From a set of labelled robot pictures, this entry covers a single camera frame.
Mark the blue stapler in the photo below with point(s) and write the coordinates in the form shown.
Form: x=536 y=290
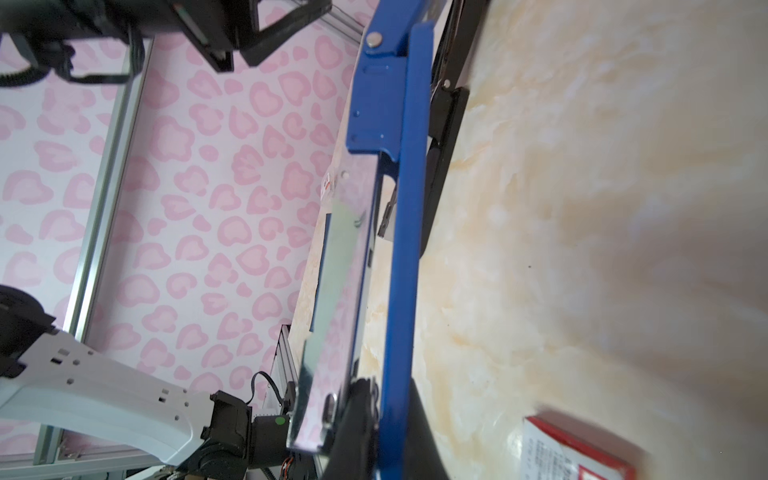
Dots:
x=404 y=113

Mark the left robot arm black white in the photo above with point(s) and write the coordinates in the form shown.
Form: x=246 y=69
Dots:
x=47 y=375

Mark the aluminium corner frame post left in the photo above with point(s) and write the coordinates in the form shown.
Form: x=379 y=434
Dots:
x=84 y=293

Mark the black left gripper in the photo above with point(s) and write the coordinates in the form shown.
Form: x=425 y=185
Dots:
x=218 y=29

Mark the red white staple box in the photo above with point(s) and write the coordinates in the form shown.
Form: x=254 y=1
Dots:
x=549 y=452

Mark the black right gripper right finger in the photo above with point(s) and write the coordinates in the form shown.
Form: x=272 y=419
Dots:
x=423 y=459

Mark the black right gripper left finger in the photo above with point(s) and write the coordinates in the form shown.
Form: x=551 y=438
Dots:
x=354 y=450

